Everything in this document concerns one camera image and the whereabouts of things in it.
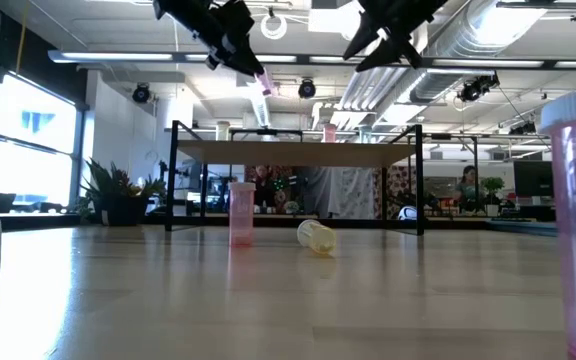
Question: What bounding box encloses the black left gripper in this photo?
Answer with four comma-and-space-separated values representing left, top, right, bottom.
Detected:
152, 0, 267, 78

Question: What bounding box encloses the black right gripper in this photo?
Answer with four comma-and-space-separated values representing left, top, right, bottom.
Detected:
342, 0, 449, 73

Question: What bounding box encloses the wooden shelf with black legs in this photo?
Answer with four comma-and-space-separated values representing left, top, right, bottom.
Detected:
164, 119, 425, 237

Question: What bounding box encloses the black round ceiling speaker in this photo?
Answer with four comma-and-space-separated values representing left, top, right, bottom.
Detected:
297, 77, 318, 100
131, 82, 152, 105

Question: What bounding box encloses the black ceiling projector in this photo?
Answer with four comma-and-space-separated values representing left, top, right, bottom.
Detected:
456, 72, 502, 104

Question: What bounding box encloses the long ceiling light bar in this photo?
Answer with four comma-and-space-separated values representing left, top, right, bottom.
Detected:
46, 48, 576, 71

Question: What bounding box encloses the person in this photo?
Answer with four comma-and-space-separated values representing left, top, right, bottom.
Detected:
455, 164, 484, 214
250, 164, 282, 211

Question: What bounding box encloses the white patterned curtain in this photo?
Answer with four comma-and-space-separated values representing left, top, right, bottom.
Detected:
312, 166, 377, 220

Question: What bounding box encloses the black metal rack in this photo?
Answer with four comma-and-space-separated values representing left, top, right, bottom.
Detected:
425, 132, 480, 219

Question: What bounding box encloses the small plant in white pot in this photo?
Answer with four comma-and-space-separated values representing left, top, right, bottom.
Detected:
480, 175, 507, 217

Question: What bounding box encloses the green plant in black pot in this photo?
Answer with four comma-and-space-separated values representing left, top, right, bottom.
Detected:
80, 158, 168, 227

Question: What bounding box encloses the black computer monitor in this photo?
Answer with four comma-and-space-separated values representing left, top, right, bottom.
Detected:
512, 159, 555, 199

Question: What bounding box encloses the large bright window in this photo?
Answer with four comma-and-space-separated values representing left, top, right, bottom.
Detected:
0, 69, 87, 211

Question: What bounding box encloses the coiled white cable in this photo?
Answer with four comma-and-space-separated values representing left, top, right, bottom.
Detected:
259, 12, 289, 41

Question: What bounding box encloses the silver ventilation duct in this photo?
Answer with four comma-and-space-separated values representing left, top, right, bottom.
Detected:
375, 0, 552, 119

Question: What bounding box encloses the black aluminium table frame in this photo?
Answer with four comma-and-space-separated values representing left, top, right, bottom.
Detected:
140, 213, 492, 229

